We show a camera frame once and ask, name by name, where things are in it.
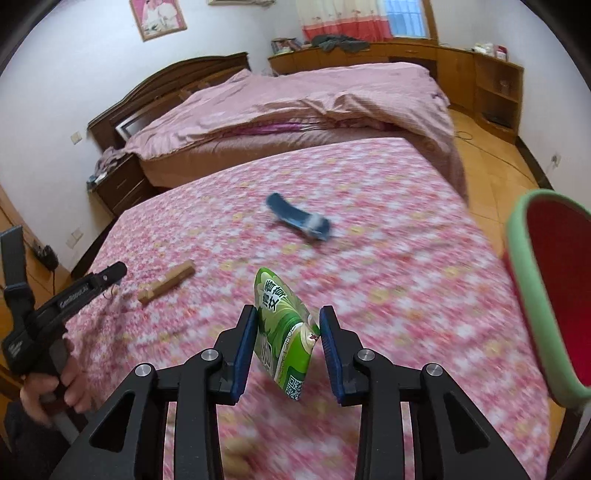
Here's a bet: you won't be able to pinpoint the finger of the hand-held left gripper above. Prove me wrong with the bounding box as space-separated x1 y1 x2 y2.
58 261 128 324
0 226 37 324

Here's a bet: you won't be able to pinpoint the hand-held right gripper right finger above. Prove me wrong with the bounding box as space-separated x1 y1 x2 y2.
318 305 532 480

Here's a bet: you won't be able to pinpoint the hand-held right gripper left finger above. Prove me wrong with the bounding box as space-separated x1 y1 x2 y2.
48 305 258 480

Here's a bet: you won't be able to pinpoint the green snack packet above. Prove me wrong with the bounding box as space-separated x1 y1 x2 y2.
253 268 321 402

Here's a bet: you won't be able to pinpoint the red bin with green rim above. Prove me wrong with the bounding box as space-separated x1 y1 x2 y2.
505 188 591 409

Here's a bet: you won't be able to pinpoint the person's left hand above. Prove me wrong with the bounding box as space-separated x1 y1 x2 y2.
21 342 93 425

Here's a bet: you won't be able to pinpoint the black charger on floor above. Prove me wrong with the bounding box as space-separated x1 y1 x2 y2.
34 244 61 269

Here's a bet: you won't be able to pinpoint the wooden block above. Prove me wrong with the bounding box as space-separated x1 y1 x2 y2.
137 260 195 305

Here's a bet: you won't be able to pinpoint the dark wooden nightstand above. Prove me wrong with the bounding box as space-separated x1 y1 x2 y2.
88 154 153 217

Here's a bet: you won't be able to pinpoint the crumpled clothes on nightstand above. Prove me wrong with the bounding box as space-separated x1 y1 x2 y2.
90 147 134 185

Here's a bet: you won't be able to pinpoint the pink floral bed sheet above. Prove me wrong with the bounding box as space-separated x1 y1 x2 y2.
76 136 555 480

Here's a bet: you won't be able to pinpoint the blue snack packet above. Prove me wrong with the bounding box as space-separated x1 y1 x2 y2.
265 193 332 242

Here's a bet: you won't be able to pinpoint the dark wooden headboard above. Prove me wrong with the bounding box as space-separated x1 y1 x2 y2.
88 52 252 151

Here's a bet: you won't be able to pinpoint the brown bed mattress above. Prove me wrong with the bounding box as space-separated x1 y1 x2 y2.
139 122 467 199

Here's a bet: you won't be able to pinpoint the pink checked quilt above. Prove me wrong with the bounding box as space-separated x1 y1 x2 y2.
124 61 455 158

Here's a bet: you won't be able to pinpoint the wooden corner shelf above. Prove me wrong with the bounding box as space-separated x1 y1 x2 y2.
473 53 525 144

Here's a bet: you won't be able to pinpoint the upright books on cabinet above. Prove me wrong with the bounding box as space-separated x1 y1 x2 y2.
271 38 305 55

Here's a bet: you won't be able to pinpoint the long wooden cabinet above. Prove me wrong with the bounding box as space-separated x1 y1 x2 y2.
268 41 476 112

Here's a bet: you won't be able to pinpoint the grey clothes heap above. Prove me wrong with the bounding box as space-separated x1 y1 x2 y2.
311 34 370 52

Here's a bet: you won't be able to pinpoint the floral curtain with red hem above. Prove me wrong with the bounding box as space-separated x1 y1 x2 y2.
295 0 393 42

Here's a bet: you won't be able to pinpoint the floor cable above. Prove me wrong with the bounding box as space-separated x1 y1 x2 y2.
455 129 559 176

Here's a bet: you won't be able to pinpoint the framed wall photo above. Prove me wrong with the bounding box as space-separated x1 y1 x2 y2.
129 0 188 42

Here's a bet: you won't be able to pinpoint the window with wooden frame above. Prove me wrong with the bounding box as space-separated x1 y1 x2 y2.
381 0 439 40

